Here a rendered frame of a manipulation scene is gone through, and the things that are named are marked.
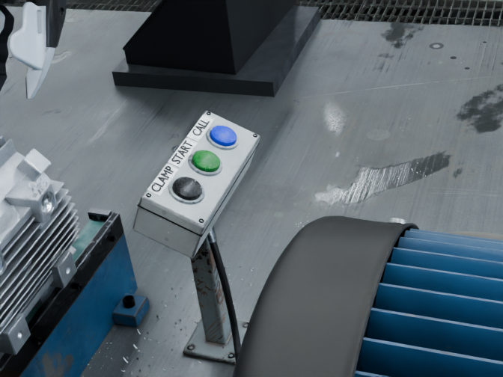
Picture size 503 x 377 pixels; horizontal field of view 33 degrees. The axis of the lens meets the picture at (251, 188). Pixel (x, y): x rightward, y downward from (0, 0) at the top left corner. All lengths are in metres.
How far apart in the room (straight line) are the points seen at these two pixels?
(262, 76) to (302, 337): 1.30
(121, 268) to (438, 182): 0.49
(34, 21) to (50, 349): 0.37
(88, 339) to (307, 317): 0.81
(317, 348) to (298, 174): 1.07
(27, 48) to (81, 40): 1.03
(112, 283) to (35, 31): 0.37
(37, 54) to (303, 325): 0.64
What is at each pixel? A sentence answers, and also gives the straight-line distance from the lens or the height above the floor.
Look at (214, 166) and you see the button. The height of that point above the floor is 1.07.
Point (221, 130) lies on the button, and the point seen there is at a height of 1.07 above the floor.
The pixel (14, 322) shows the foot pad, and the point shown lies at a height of 0.98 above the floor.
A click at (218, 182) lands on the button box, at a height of 1.06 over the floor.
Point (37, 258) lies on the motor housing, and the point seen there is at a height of 1.02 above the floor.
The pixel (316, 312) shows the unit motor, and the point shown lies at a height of 1.36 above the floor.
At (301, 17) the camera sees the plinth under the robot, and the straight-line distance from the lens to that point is 1.77.
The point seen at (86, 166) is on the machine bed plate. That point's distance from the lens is 1.45.
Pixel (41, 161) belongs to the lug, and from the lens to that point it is 0.94.
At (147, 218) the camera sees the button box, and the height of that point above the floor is 1.05.
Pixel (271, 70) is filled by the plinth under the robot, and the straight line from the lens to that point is 1.58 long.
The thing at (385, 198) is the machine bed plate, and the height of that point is 0.80.
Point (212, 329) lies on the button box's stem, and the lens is 1.05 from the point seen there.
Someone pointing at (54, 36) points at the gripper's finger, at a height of 1.21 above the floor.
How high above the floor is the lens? 1.56
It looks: 35 degrees down
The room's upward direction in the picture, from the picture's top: 7 degrees counter-clockwise
